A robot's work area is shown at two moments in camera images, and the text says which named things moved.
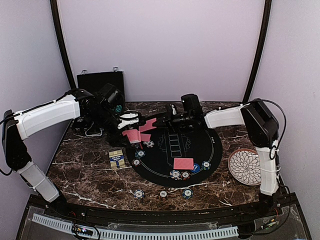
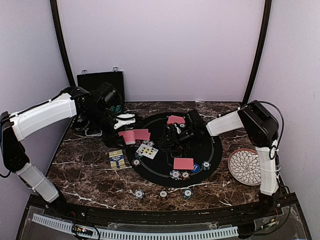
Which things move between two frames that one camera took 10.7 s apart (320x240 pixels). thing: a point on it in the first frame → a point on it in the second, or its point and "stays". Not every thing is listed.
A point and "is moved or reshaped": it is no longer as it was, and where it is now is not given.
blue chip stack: x=138 y=194 stays
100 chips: x=185 y=175 stays
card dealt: x=183 y=163 stays
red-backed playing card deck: x=134 y=135 is moved or reshaped
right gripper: x=167 y=119 → x=171 y=135
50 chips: x=206 y=165 stays
